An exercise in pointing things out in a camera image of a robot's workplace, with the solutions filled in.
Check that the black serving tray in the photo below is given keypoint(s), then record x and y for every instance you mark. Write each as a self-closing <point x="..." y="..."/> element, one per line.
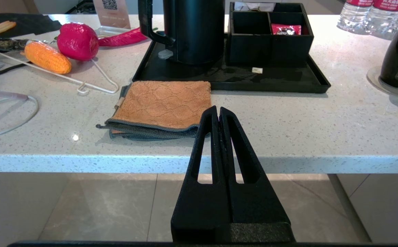
<point x="281" y="80"/>

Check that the orange-brown folded cloth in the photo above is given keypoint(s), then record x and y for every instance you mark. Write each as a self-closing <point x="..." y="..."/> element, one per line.
<point x="164" y="106"/>

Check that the red ball toy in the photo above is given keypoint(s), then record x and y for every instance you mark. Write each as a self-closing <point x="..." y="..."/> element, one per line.
<point x="77" y="41"/>

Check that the grey metal table leg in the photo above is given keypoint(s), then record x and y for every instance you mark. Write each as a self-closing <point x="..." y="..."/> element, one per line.
<point x="349" y="209"/>

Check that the black compartment box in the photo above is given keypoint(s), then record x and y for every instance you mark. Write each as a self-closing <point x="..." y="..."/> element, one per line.
<point x="270" y="49"/>

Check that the red-capped water bottle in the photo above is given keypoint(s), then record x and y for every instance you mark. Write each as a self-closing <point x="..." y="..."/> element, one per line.
<point x="354" y="13"/>
<point x="385" y="17"/>

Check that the round clear coaster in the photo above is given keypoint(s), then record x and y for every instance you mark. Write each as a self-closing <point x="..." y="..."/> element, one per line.
<point x="376" y="82"/>

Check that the clear sign card stand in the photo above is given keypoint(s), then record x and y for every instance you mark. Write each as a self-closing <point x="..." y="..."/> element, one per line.
<point x="111" y="13"/>

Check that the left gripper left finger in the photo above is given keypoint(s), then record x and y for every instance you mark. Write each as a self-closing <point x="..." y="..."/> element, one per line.
<point x="198" y="206"/>

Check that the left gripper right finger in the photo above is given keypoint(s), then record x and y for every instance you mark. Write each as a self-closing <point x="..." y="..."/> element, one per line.
<point x="257" y="206"/>

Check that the red sachet packet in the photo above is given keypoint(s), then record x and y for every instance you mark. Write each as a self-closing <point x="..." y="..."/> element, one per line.
<point x="285" y="29"/>

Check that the yellow corn toy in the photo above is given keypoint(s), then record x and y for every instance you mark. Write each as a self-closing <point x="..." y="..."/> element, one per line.
<point x="47" y="58"/>

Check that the black flat case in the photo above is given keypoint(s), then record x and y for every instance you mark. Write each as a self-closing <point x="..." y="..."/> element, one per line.
<point x="34" y="22"/>

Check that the red chili toy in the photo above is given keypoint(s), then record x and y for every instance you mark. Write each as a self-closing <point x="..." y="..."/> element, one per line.
<point x="123" y="37"/>

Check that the small white paper tag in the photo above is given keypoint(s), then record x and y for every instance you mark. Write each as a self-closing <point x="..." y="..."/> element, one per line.
<point x="257" y="70"/>

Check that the black electric kettle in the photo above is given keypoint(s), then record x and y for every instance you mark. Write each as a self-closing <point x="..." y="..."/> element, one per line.
<point x="195" y="31"/>

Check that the white sachet packet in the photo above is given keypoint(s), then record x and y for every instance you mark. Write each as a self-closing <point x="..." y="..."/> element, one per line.
<point x="253" y="6"/>

